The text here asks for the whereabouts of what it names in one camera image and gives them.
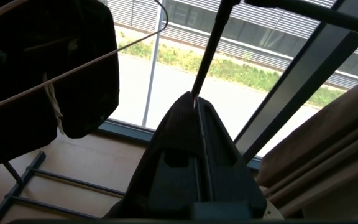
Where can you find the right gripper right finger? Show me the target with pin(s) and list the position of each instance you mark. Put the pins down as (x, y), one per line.
(235, 186)

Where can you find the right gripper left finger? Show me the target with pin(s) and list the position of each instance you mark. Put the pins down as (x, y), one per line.
(176, 186)

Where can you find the black garment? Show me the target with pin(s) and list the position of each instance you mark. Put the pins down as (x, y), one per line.
(172, 130)

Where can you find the black shorts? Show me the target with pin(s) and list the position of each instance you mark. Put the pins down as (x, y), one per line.
(82, 93)

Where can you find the black clothes rack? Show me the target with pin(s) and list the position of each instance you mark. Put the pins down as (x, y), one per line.
(211, 46)

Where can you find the brown curtain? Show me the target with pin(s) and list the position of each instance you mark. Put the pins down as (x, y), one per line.
(322, 149)

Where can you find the window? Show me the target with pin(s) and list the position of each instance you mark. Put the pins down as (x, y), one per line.
(306, 71)

